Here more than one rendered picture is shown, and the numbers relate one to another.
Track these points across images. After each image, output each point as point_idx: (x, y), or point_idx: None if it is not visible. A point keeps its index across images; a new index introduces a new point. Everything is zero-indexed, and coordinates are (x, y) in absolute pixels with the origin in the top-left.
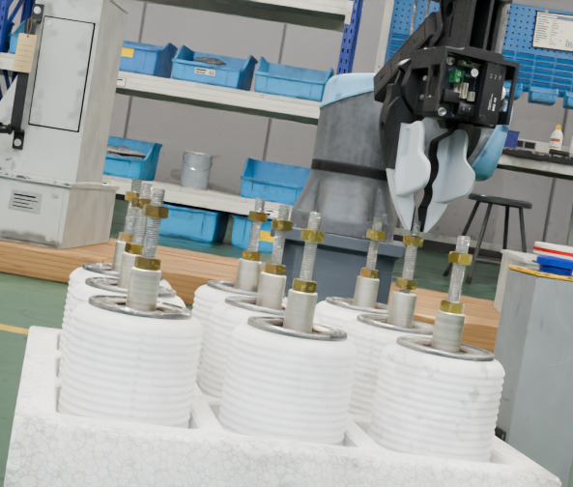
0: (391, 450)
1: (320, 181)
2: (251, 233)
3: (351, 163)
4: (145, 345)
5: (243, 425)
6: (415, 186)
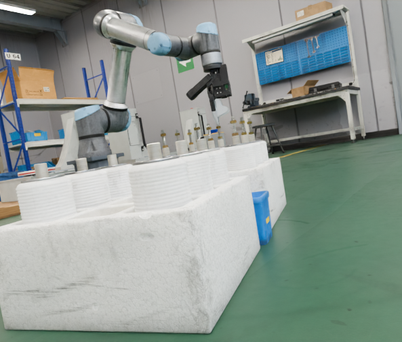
0: None
1: (91, 141)
2: (178, 138)
3: (99, 133)
4: (253, 148)
5: (255, 163)
6: (224, 112)
